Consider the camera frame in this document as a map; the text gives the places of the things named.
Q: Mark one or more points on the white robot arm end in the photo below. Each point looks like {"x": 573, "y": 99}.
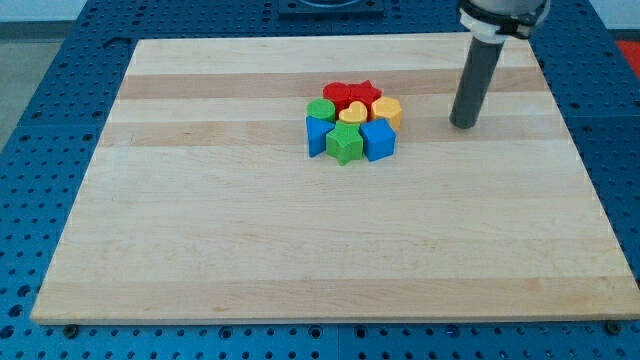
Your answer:
{"x": 494, "y": 21}

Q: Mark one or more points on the blue cube block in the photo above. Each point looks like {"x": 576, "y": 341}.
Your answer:
{"x": 379, "y": 139}

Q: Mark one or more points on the wooden board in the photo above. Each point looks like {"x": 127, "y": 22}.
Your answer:
{"x": 201, "y": 204}

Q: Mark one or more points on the green star block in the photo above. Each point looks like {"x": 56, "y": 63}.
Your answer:
{"x": 344, "y": 142}

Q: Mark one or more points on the blue triangular block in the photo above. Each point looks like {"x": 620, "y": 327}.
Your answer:
{"x": 317, "y": 131}

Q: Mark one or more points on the green cylinder block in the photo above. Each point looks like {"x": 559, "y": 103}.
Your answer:
{"x": 322, "y": 109}

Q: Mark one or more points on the yellow heart block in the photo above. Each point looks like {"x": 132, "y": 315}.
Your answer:
{"x": 355, "y": 113}

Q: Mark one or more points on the red cylinder block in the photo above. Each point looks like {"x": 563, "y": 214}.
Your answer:
{"x": 339, "y": 94}

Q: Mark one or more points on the yellow hexagon block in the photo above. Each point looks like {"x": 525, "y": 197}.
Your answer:
{"x": 388, "y": 108}

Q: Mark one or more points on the red star block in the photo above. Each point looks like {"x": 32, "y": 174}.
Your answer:
{"x": 364, "y": 92}

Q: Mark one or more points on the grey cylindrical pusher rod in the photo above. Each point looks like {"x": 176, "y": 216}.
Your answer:
{"x": 481, "y": 62}

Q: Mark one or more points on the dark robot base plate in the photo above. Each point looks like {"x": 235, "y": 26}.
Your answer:
{"x": 331, "y": 8}

